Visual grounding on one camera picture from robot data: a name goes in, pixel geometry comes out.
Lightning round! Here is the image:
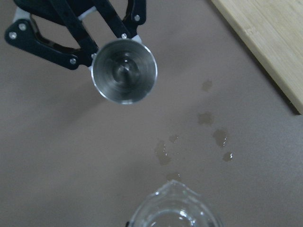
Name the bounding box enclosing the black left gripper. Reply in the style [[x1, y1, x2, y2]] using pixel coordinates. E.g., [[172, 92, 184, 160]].
[[4, 0, 146, 70]]

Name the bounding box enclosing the steel jigger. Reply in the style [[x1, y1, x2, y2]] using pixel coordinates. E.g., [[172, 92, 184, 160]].
[[91, 39, 158, 105]]

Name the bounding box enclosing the clear glass measuring cup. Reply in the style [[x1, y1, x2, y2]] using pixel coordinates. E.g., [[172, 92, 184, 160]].
[[126, 180, 224, 227]]

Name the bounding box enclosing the wooden cutting board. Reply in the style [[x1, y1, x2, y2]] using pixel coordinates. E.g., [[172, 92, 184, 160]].
[[212, 0, 303, 114]]

